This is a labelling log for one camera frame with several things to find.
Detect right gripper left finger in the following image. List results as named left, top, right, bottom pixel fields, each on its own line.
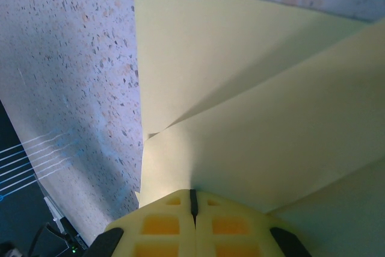
left=90, top=188, right=196, bottom=257

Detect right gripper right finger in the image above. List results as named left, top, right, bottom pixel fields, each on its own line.
left=194, top=188, right=312, bottom=257

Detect yellow paper sheet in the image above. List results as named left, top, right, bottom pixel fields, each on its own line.
left=132, top=0, right=385, bottom=257

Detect blue printed right side panel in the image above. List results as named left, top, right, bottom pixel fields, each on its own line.
left=0, top=99, right=91, bottom=257

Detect aluminium table edge frame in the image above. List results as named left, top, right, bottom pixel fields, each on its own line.
left=43, top=196, right=66, bottom=223

